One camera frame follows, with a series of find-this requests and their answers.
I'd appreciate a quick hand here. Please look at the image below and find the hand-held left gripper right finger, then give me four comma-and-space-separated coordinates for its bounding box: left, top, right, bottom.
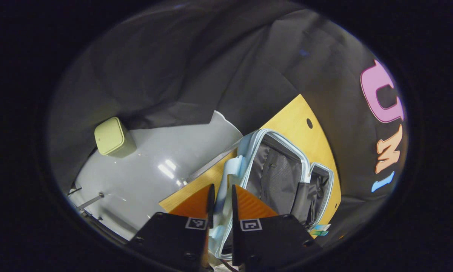
231, 184, 323, 272

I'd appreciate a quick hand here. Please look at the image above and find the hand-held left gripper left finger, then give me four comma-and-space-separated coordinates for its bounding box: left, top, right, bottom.
126, 184, 216, 272

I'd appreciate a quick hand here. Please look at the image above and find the light blue suitcase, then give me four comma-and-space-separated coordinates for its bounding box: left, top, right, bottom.
208, 128, 334, 261

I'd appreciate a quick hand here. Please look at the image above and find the green trash bin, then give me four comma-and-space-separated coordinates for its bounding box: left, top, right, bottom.
94, 117, 137, 158

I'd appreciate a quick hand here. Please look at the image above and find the grey metal bar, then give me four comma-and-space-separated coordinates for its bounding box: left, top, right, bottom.
75, 192, 105, 212

